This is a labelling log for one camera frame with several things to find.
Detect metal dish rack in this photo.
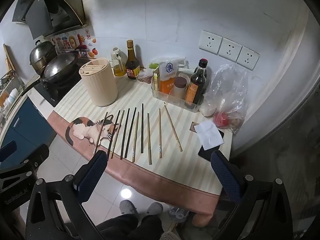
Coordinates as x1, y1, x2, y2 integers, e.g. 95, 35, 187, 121
0, 70, 26, 117

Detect beige cylindrical utensil holder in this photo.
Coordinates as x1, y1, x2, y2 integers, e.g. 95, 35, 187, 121
79, 58, 118, 107

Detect steel steamer pot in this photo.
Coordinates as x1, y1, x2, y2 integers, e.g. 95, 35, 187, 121
29, 40, 57, 75

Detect white wall socket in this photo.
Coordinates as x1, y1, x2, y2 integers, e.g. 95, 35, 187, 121
199, 30, 223, 54
236, 46, 260, 71
218, 38, 243, 62

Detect grey range hood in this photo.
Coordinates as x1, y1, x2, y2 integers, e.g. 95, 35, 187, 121
12, 0, 87, 40

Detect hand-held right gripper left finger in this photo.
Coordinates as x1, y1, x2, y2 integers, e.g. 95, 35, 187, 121
25, 150, 108, 240

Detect clear oil dispenser bottle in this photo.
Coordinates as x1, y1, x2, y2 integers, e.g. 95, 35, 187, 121
111, 47, 127, 77

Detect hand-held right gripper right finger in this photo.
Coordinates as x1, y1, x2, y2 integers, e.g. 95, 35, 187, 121
211, 151, 293, 240

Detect colourful wall stickers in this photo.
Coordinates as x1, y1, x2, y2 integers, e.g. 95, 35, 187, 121
50, 29, 99, 58

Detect dark wooden chopstick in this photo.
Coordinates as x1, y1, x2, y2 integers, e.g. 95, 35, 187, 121
140, 103, 145, 154
124, 107, 137, 159
120, 108, 130, 160
107, 110, 121, 160

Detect grey slipper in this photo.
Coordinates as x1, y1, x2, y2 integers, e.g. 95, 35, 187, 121
119, 200, 138, 216
146, 202, 164, 216

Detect red tomato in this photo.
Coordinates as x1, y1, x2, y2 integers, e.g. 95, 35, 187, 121
213, 112, 231, 129

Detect yellow box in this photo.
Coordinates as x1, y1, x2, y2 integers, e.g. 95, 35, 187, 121
153, 67, 161, 90

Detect plastic bag of dried food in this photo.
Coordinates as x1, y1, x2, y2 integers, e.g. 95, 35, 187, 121
136, 68, 154, 83

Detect dark sauce bottle red cap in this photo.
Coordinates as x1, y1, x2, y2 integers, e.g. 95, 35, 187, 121
185, 59, 208, 105

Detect wok with steel lid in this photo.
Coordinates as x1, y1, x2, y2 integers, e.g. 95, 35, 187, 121
20, 51, 79, 98

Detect blue kitchen cabinet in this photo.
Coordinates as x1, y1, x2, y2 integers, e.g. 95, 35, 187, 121
0, 96, 57, 153

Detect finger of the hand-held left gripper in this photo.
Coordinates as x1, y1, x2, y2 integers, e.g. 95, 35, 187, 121
0, 141, 17, 162
15, 144, 50, 178

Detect clear plastic organizer bin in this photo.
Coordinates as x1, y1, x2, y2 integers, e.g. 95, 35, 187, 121
151, 57, 208, 110

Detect white and orange packet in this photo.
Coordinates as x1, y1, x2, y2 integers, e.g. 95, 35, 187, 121
159, 61, 178, 95

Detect person's legs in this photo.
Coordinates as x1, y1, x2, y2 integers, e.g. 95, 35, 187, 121
96, 214, 178, 240

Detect wooden cutting board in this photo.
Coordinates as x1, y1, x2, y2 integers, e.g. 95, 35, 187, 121
3, 43, 16, 73

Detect jar with brown lid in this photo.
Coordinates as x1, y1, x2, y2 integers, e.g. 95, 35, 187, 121
172, 77, 189, 97

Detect black cooktop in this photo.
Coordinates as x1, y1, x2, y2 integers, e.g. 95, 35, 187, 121
34, 59, 87, 107

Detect clear plastic bag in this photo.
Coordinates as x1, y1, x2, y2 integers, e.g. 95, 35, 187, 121
200, 64, 248, 134

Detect striped cat print tablecloth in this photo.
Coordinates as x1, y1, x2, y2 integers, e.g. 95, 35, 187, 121
47, 67, 233, 215

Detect black phone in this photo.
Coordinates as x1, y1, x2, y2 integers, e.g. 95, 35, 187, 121
197, 129, 225, 162

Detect white paper sheet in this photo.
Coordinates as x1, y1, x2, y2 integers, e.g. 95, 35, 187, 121
195, 120, 225, 151

